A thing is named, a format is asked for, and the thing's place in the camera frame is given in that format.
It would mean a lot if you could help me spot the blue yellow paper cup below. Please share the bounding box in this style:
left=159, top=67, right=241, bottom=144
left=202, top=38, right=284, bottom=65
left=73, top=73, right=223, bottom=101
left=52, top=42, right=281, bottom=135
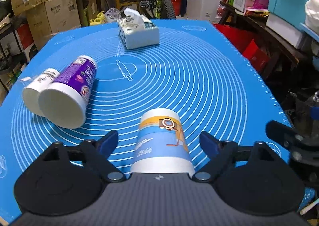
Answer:
left=130, top=108, right=195, bottom=177

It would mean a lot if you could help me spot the purple paper cup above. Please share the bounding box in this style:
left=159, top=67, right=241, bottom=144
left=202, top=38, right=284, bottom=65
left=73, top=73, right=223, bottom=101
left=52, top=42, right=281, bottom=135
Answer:
left=37, top=55, right=97, bottom=129

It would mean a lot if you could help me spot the white paper cup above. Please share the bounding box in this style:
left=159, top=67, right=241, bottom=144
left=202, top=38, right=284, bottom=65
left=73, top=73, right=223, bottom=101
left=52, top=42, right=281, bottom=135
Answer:
left=22, top=68, right=60, bottom=117

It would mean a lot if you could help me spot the clear plastic cup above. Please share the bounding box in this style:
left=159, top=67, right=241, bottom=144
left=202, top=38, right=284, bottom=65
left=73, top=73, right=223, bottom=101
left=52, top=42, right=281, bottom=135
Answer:
left=16, top=73, right=38, bottom=89

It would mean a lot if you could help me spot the blue silicone baking mat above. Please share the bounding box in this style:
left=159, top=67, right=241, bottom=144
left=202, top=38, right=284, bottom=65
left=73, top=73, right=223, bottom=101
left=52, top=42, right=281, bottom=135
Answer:
left=1, top=20, right=305, bottom=225

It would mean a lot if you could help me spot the black metal shelf rack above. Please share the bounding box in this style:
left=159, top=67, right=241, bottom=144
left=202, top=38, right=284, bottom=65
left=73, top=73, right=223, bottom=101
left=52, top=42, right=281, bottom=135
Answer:
left=1, top=14, right=34, bottom=92

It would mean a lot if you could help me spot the white tissue box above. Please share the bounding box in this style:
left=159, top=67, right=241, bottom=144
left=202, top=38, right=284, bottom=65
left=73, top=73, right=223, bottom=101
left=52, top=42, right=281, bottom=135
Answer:
left=117, top=8, right=160, bottom=50

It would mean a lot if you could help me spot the lower cardboard box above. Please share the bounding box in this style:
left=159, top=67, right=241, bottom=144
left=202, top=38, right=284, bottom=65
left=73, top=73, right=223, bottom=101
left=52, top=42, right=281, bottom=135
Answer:
left=26, top=0, right=81, bottom=50

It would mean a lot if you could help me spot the yellow toy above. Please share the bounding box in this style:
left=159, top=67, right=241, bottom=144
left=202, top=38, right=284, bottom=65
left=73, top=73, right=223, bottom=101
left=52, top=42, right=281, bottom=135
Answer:
left=89, top=11, right=107, bottom=26

